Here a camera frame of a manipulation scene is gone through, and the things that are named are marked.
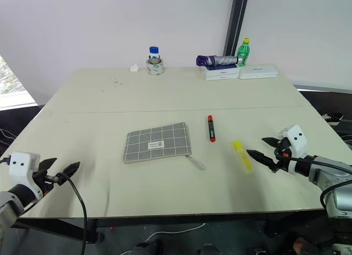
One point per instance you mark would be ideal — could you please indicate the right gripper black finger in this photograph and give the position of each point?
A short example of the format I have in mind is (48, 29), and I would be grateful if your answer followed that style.
(270, 141)
(257, 156)

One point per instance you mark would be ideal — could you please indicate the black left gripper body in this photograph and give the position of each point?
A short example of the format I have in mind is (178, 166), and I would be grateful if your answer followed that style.
(44, 179)

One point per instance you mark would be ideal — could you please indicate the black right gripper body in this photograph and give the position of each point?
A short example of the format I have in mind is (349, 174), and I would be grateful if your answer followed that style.
(283, 158)

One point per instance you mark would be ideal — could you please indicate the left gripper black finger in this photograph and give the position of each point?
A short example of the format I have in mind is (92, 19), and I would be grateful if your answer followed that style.
(47, 163)
(70, 169)

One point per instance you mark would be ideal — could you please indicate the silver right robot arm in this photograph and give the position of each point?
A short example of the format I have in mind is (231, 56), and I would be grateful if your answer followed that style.
(327, 175)

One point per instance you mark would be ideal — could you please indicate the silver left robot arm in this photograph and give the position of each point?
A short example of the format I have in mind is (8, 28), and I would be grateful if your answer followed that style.
(11, 202)

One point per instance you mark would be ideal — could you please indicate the grey checked pencil pouch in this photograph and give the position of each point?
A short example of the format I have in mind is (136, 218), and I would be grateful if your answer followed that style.
(154, 143)

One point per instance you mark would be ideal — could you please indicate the yellow highlighter pen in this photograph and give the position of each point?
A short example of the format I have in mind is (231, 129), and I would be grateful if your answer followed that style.
(242, 156)

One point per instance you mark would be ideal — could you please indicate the red and black marker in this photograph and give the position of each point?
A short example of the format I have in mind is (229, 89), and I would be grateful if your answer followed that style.
(211, 129)

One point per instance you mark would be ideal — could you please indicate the black shoe with white print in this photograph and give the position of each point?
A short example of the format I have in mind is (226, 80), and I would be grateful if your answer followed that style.
(332, 118)

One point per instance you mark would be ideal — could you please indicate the plain white flat box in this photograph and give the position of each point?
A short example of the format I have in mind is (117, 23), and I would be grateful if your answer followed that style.
(257, 71)

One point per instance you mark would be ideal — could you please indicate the white box with blue print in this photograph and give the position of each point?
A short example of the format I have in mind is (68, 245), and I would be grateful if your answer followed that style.
(221, 72)

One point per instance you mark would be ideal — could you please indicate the green plastic bottle yellow cap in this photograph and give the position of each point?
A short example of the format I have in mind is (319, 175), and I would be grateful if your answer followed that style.
(244, 54)

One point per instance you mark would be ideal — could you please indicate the folded purple silver umbrella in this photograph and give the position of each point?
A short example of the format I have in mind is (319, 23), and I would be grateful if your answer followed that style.
(217, 60)

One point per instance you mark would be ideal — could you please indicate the dark rounded shape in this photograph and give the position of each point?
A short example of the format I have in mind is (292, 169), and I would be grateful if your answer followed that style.
(145, 246)
(208, 249)

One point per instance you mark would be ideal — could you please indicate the crumpled white tissue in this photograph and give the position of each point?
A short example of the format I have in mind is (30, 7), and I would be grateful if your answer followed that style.
(134, 68)

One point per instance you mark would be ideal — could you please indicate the white adhesive tape roll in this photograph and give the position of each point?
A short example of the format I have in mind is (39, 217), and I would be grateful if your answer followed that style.
(154, 68)

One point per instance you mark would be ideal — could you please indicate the small blue-capped white bottle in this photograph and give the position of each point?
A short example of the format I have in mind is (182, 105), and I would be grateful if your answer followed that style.
(154, 53)

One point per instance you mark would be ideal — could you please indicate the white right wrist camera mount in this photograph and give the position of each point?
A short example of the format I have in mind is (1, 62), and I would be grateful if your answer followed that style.
(295, 140)

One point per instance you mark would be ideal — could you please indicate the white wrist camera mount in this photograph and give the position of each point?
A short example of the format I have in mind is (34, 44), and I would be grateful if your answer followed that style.
(295, 140)
(22, 169)

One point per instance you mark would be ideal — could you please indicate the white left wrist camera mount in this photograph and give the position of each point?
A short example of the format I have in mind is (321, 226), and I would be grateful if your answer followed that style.
(22, 169)

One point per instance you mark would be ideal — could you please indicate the black metal table frame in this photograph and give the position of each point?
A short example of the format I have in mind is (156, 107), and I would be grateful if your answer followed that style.
(55, 228)

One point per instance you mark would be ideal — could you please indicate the dark vertical window post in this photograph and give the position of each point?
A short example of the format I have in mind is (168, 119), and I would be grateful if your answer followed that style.
(236, 21)

